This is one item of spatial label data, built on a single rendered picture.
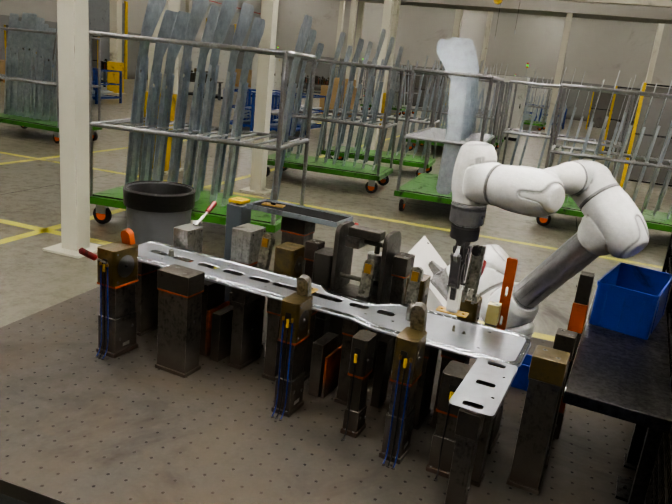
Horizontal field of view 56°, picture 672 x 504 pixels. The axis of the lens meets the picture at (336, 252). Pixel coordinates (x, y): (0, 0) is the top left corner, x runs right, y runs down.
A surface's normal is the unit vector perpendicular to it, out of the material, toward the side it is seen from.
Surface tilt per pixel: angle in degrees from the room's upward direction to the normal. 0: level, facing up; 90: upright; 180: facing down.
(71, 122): 90
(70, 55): 90
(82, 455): 0
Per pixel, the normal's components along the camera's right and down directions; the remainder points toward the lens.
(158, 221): 0.22, 0.34
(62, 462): 0.10, -0.96
